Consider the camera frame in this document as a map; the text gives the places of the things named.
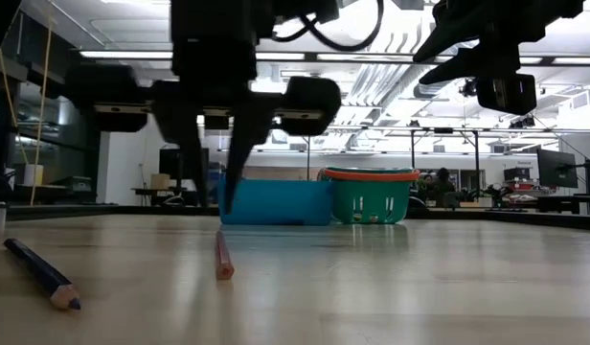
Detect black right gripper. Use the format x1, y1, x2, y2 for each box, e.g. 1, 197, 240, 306
412, 0, 584, 86

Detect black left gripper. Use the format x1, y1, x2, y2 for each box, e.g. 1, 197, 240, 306
64, 36, 343, 215

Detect red pencil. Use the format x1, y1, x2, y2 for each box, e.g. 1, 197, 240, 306
215, 230, 236, 282

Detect dark blue pencil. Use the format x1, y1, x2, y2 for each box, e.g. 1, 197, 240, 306
3, 238, 82, 311

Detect black computer monitor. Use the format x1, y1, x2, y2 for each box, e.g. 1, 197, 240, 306
536, 148, 579, 190
159, 147, 211, 194

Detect cardboard box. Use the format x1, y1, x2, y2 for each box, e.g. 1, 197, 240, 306
149, 172, 172, 191

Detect overhead light bar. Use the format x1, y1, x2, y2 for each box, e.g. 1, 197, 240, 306
78, 49, 590, 66

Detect blue plastic bin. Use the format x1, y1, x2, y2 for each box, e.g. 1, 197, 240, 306
216, 177, 334, 227

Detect person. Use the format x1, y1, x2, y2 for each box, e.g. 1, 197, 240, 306
421, 167, 463, 209

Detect green basket with orange rim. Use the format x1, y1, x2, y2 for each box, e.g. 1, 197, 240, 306
322, 166, 421, 225

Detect white bucket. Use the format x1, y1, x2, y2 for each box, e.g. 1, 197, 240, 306
24, 164, 45, 187

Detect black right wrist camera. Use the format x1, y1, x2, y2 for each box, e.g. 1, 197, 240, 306
476, 73, 538, 117

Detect tall black table frame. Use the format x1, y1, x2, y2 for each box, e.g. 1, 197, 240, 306
304, 123, 373, 181
408, 126, 483, 193

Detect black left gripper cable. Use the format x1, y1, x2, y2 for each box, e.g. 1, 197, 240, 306
270, 0, 385, 54

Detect black aluminium table frame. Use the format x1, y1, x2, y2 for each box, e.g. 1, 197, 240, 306
0, 203, 590, 232

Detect yellow cable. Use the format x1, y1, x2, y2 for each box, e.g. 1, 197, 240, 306
0, 18, 55, 207

